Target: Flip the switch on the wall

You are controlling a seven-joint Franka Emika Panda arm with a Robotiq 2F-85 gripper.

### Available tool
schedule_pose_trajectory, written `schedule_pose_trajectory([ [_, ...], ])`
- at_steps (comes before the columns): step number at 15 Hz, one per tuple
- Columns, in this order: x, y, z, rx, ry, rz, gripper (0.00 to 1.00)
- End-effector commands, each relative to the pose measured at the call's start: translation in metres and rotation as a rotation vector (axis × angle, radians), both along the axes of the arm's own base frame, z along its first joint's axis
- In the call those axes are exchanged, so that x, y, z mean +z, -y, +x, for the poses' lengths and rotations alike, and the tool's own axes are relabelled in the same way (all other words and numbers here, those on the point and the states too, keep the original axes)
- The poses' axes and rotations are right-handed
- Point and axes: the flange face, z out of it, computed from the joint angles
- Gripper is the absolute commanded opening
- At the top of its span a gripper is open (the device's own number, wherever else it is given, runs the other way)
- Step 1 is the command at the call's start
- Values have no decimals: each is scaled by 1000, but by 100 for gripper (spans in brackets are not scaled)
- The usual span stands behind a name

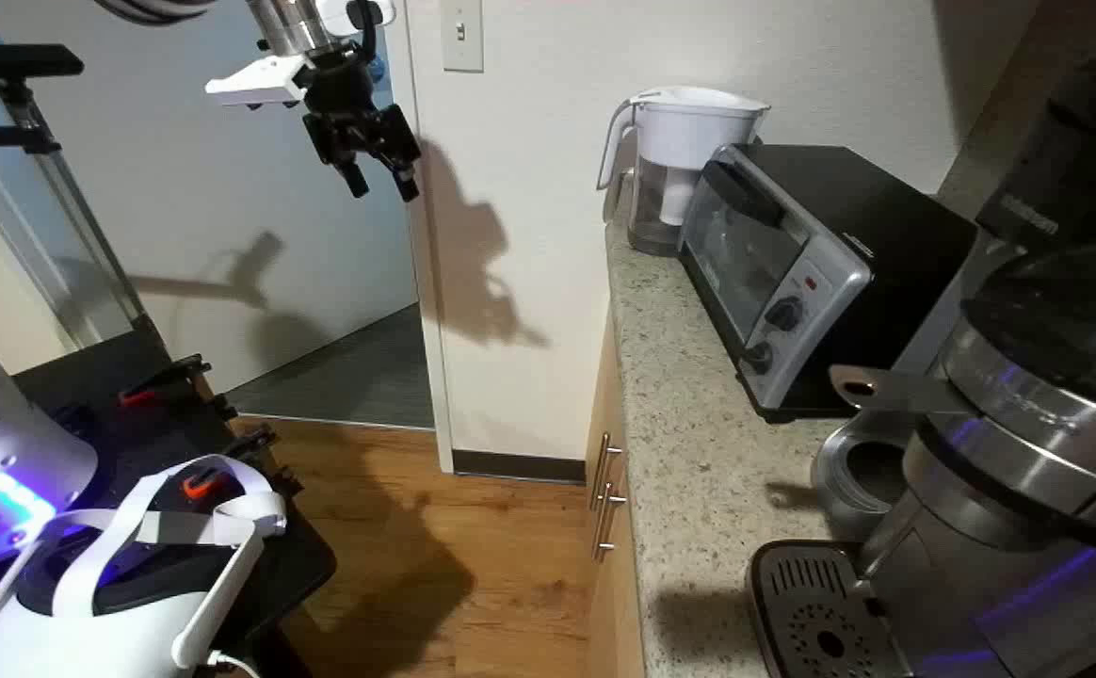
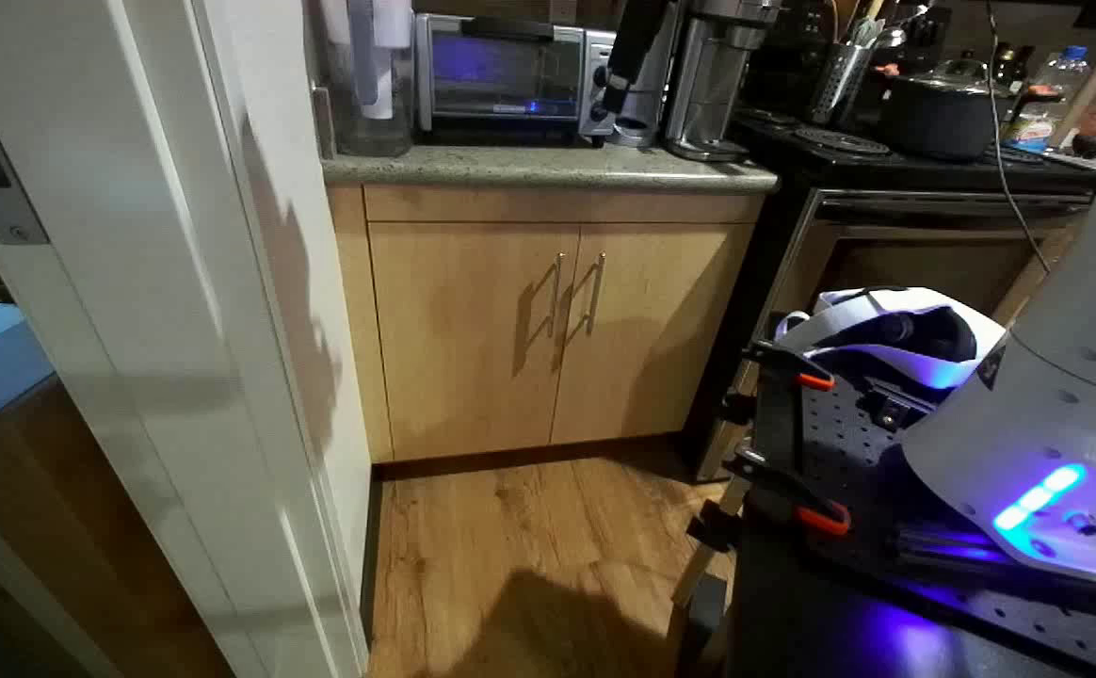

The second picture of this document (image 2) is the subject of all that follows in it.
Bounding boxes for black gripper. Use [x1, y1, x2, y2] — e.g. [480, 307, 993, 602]
[604, 0, 689, 120]

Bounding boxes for steel black coffee machine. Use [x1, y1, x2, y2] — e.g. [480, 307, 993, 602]
[658, 0, 785, 170]

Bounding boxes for silver black toaster oven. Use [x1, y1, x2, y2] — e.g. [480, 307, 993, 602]
[412, 12, 625, 148]

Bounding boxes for wooden cabinet with stone counter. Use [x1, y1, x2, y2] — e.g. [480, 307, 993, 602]
[320, 139, 785, 469]

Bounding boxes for steel utensil holder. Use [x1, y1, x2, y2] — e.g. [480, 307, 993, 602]
[805, 0, 908, 128]

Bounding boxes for light wooden cabinet door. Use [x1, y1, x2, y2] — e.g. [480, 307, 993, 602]
[365, 218, 584, 463]
[554, 218, 762, 446]

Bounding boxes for clear water filter pitcher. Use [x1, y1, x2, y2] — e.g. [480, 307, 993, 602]
[308, 0, 422, 163]

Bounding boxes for black kitchen stove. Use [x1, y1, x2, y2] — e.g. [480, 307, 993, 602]
[686, 106, 1096, 482]

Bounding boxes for black cooking pot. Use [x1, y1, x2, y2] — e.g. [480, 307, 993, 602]
[876, 69, 1017, 165]

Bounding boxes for white VR headset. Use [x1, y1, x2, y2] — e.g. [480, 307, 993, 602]
[770, 283, 1009, 395]

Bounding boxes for clear plastic water bottle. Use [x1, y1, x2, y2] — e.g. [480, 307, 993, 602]
[1043, 40, 1096, 125]

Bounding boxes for black perforated robot table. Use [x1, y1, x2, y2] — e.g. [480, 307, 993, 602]
[669, 333, 1096, 678]

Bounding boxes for metal cabinet door handle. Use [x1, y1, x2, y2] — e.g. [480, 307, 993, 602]
[545, 251, 574, 349]
[584, 251, 610, 342]

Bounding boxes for black clamp with orange handle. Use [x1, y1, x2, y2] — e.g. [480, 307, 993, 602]
[683, 445, 859, 558]
[716, 333, 842, 474]

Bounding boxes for thin black cable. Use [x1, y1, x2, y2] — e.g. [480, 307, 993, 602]
[981, 0, 1057, 276]

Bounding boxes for white door frame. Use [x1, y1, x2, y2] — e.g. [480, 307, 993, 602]
[0, 0, 374, 678]

